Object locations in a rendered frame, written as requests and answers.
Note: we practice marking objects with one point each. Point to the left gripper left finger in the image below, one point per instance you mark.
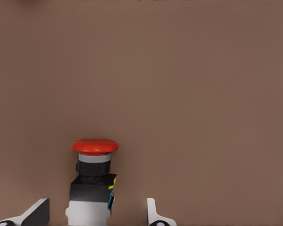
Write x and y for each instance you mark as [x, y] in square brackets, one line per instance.
[35, 214]

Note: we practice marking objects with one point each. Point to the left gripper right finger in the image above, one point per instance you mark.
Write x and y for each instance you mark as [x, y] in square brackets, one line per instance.
[153, 213]

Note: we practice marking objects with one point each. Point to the red button switch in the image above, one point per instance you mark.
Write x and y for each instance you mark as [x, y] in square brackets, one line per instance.
[92, 188]

